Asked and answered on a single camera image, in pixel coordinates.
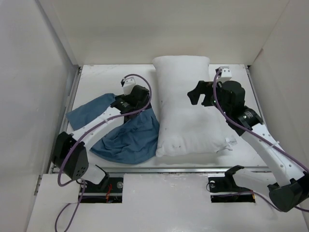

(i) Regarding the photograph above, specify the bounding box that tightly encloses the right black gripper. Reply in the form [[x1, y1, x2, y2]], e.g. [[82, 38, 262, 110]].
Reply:
[[187, 80, 231, 116]]

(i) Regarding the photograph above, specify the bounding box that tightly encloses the white pillow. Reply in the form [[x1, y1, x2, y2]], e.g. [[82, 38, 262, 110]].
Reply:
[[153, 56, 237, 157]]

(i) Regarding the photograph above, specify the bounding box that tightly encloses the blue pillowcase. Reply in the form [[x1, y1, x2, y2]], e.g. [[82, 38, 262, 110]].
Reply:
[[66, 93, 159, 164]]

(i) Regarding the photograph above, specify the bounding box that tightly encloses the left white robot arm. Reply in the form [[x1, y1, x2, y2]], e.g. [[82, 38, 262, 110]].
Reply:
[[53, 85, 152, 192]]

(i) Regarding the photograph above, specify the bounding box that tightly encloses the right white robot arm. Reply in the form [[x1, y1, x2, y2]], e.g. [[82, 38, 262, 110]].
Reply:
[[187, 81, 309, 212]]

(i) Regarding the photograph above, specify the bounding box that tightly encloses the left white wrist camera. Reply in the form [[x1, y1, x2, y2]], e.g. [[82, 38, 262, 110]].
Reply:
[[121, 75, 136, 95]]

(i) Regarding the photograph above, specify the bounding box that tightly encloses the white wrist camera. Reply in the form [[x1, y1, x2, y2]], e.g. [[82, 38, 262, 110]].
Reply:
[[215, 66, 232, 83], [121, 75, 136, 95]]

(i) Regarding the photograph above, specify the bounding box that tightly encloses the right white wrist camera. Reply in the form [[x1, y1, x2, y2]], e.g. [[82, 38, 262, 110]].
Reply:
[[215, 66, 232, 83]]

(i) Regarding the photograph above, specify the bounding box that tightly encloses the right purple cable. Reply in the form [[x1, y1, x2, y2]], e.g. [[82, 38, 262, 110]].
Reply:
[[213, 68, 309, 213]]

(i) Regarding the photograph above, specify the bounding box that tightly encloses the purple cable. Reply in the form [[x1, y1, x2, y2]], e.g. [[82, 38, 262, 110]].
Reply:
[[55, 74, 153, 232], [213, 68, 309, 213]]

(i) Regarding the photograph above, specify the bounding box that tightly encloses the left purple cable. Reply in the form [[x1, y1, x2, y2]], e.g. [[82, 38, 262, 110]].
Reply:
[[55, 74, 153, 232]]

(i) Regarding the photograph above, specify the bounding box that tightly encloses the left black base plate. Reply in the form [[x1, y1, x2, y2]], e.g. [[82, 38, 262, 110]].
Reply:
[[81, 175, 124, 203]]

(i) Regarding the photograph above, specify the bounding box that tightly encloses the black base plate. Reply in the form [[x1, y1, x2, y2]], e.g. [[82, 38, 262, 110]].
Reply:
[[81, 175, 124, 203], [206, 175, 255, 203]]

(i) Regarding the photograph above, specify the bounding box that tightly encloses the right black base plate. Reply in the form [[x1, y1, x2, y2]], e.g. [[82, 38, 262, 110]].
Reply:
[[206, 175, 255, 203]]

